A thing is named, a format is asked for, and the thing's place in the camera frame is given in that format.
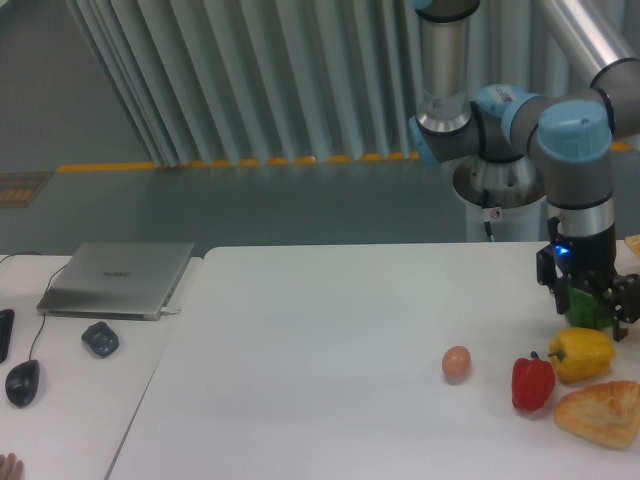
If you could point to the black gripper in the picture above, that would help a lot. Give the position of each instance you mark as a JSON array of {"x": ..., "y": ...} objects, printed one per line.
[{"x": 587, "y": 263}]

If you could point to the yellow bell pepper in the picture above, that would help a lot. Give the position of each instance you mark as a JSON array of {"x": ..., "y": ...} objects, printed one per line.
[{"x": 578, "y": 354}]

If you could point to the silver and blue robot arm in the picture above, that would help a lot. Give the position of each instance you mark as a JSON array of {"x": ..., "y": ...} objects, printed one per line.
[{"x": 567, "y": 139}]

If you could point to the green bell pepper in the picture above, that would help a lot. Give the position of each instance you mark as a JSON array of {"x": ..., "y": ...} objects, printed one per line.
[{"x": 585, "y": 311}]

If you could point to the red bell pepper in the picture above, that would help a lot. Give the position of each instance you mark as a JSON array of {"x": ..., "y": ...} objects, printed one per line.
[{"x": 532, "y": 382}]

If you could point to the person's bare hand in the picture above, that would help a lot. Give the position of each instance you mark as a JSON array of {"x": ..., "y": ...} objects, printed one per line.
[{"x": 11, "y": 468}]

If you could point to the golden triangular pastry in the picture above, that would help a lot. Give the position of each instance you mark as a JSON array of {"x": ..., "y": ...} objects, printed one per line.
[{"x": 606, "y": 414}]

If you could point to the brown egg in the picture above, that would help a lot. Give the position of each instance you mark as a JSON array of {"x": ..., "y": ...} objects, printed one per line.
[{"x": 456, "y": 363}]

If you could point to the grey folding partition curtain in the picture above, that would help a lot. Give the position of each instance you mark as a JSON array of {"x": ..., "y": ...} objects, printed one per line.
[{"x": 240, "y": 82}]

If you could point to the silver closed laptop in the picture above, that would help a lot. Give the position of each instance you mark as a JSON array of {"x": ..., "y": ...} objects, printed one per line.
[{"x": 119, "y": 280}]

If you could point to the black power adapter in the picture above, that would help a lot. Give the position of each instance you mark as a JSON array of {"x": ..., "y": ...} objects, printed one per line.
[{"x": 101, "y": 339}]

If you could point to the black computer mouse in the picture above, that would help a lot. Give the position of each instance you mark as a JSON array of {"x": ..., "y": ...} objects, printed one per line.
[{"x": 22, "y": 382}]

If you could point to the black keyboard edge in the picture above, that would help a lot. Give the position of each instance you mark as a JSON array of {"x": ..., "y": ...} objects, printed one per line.
[{"x": 6, "y": 325}]

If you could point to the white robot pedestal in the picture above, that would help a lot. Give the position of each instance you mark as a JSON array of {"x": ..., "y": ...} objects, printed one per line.
[{"x": 503, "y": 202}]

